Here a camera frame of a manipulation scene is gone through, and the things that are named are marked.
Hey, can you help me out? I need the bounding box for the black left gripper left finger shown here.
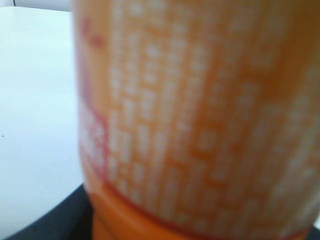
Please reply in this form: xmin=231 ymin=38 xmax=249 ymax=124
xmin=7 ymin=185 xmax=93 ymax=240

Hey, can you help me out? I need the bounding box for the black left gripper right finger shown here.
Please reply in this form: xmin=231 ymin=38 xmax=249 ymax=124
xmin=308 ymin=219 xmax=320 ymax=240

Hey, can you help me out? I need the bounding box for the orange soda bottle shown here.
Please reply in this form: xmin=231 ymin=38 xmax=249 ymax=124
xmin=72 ymin=0 xmax=320 ymax=240

